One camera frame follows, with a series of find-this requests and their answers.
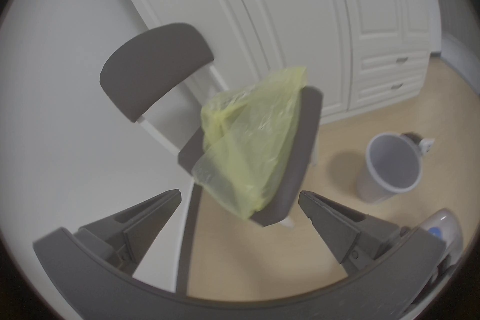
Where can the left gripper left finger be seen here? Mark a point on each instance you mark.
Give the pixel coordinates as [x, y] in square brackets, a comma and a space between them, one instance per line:
[127, 236]

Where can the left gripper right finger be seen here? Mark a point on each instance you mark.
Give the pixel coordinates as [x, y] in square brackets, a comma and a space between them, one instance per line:
[337, 228]

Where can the yellow plastic bag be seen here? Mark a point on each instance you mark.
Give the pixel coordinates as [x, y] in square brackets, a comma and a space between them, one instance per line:
[247, 146]

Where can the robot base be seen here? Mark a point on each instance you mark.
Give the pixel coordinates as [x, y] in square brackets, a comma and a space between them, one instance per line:
[444, 224]

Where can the white trash bin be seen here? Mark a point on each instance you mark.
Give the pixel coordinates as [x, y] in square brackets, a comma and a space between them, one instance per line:
[393, 161]

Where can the dark grey white-legged chair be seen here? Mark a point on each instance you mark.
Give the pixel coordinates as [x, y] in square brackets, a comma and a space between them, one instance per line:
[150, 67]

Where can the white wardrobe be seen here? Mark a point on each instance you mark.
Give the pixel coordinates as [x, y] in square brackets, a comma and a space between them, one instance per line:
[300, 11]

